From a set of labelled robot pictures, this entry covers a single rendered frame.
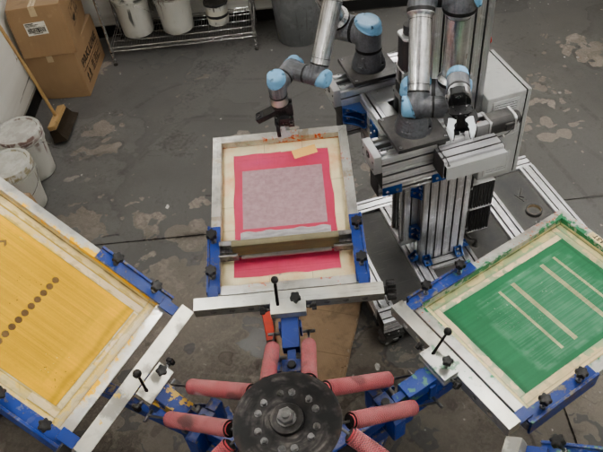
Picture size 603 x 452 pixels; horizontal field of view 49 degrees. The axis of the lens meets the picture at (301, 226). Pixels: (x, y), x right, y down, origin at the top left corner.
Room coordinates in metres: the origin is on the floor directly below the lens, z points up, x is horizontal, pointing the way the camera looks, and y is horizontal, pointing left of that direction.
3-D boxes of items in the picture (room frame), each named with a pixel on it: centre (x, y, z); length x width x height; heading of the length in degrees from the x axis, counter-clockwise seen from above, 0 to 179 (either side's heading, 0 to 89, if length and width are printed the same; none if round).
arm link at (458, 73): (1.79, -0.57, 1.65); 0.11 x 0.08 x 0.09; 168
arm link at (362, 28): (2.56, -0.39, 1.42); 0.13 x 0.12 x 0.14; 53
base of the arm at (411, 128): (2.08, -0.50, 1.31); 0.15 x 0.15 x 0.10
